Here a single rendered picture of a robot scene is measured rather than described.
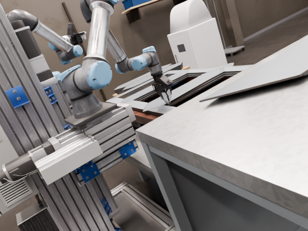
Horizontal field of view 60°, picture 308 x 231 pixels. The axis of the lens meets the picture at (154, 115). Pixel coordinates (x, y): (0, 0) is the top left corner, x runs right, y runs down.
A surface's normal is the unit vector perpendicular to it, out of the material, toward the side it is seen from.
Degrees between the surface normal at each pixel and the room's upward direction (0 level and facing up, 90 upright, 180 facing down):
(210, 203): 90
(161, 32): 90
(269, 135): 0
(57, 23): 90
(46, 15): 90
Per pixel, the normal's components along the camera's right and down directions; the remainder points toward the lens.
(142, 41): 0.51, 0.10
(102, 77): 0.77, 0.04
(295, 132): -0.34, -0.89
